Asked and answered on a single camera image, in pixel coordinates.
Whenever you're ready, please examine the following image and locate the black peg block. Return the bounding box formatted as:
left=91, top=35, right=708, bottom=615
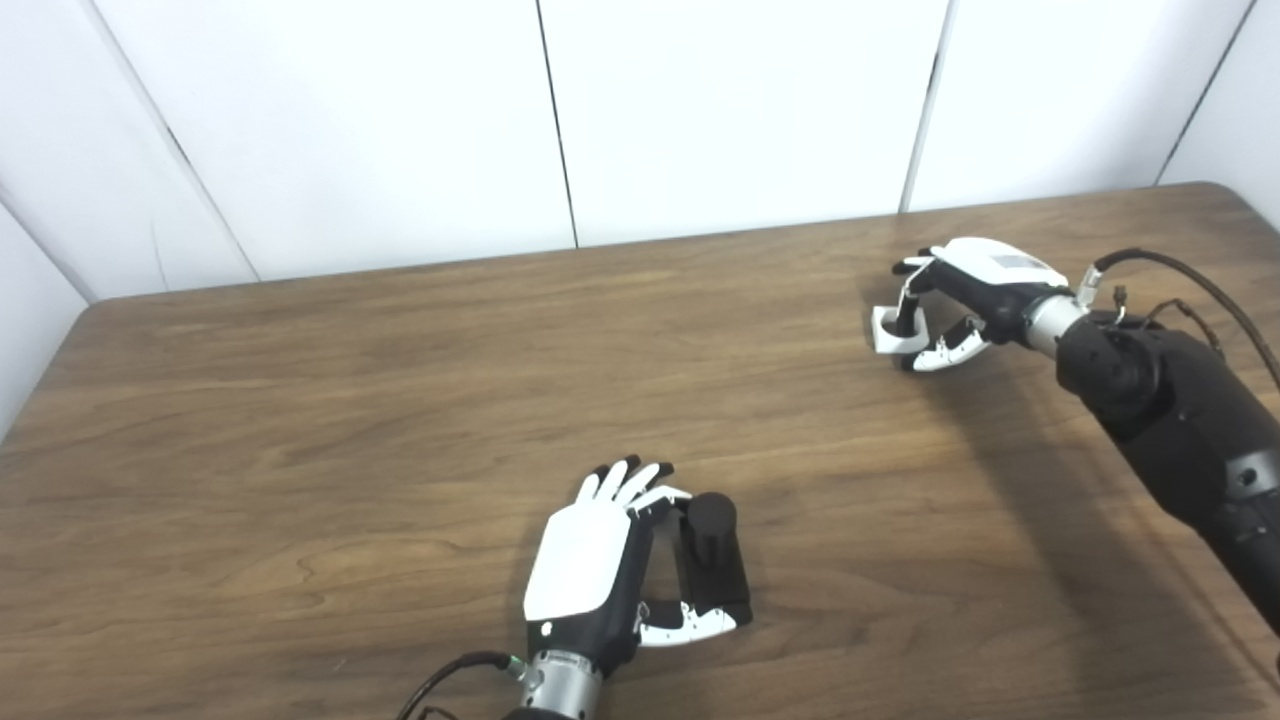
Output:
left=678, top=492, right=753, bottom=621

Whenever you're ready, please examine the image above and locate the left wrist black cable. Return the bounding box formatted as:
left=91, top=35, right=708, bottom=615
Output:
left=397, top=651, right=529, bottom=720

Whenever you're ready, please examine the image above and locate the right wrist thin wire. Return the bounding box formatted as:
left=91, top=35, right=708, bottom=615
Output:
left=1108, top=288, right=1226, bottom=351

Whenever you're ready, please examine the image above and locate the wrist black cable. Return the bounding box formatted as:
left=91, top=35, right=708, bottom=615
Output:
left=1075, top=248, right=1280, bottom=391
left=397, top=651, right=529, bottom=720

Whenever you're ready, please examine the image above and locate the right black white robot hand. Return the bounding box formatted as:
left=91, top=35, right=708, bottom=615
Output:
left=892, top=237, right=1071, bottom=373

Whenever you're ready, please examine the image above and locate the white square piece with hole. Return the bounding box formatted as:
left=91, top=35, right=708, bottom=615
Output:
left=872, top=300, right=931, bottom=354

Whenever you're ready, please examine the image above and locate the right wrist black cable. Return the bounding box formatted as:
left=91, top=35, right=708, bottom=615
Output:
left=1075, top=248, right=1280, bottom=391

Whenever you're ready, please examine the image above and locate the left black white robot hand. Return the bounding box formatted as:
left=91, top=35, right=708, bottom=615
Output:
left=523, top=455, right=753, bottom=676

